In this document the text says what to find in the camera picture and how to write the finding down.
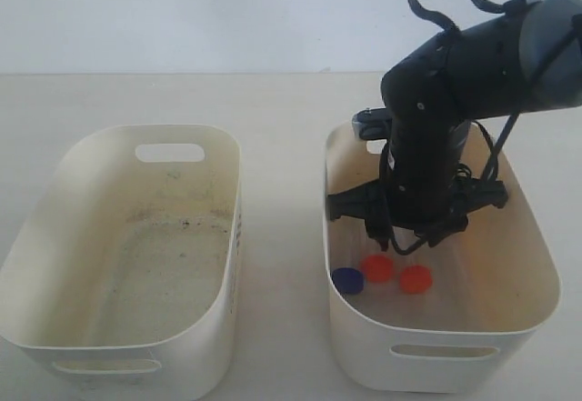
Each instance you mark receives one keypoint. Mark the white plastic bin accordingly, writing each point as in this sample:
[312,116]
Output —
[122,281]
[493,286]

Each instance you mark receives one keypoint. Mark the blue-capped clear tube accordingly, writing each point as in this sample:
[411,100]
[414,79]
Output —
[346,274]

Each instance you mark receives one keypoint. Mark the orange-capped clear tube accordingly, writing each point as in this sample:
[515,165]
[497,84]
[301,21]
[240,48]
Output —
[377,265]
[413,275]

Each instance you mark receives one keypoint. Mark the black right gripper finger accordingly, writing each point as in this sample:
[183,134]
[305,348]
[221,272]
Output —
[436,236]
[380,232]

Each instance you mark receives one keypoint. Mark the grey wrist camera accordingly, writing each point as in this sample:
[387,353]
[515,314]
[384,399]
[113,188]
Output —
[372,124]

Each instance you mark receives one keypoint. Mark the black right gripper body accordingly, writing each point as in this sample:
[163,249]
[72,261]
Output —
[387,199]

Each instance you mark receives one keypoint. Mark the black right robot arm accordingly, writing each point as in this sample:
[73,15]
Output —
[527,60]

